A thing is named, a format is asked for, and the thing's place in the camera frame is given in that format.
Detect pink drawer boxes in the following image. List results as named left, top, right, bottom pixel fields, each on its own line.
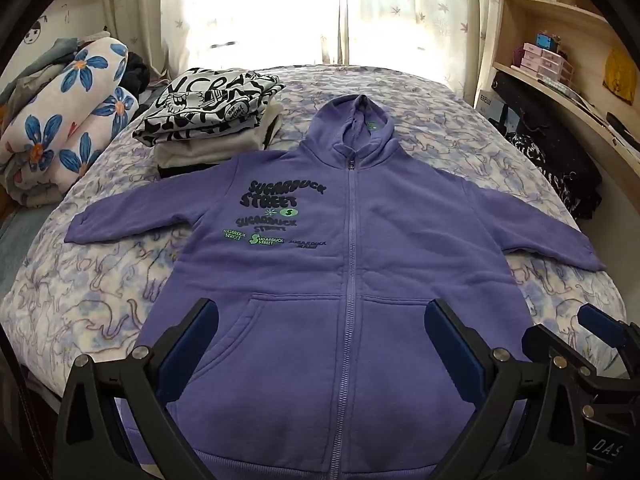
left=520, top=40, right=572, bottom=86

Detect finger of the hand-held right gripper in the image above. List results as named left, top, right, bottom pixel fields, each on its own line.
left=521, top=325, right=640, bottom=395
left=576, top=304, right=640, bottom=361

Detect purple zip hoodie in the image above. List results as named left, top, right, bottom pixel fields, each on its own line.
left=65, top=94, right=607, bottom=480

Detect wooden bookshelf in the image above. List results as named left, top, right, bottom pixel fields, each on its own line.
left=475, top=0, right=640, bottom=221

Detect black white printed folded garment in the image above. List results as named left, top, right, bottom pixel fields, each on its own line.
left=131, top=66, right=286, bottom=148

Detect yellow cloth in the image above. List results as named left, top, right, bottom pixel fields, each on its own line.
left=602, top=47, right=639, bottom=106

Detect cream folded garment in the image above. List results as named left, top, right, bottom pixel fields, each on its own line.
left=152, top=110, right=281, bottom=166

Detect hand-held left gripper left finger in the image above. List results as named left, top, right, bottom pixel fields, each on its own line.
left=52, top=297, right=221, bottom=480

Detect leaf print sheer curtain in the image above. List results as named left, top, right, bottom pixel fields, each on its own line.
left=100, top=0, right=501, bottom=106

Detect black bag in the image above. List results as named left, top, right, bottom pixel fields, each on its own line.
left=487, top=72, right=551, bottom=131

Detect dark clothes pile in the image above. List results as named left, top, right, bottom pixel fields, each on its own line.
left=122, top=52, right=151, bottom=98

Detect cat print fleece blanket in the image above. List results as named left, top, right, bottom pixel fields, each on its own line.
left=0, top=62, right=628, bottom=411

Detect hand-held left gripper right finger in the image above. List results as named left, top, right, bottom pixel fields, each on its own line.
left=424, top=298, right=593, bottom=480

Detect blue floral rolled quilt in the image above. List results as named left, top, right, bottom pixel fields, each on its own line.
left=0, top=35, right=141, bottom=208

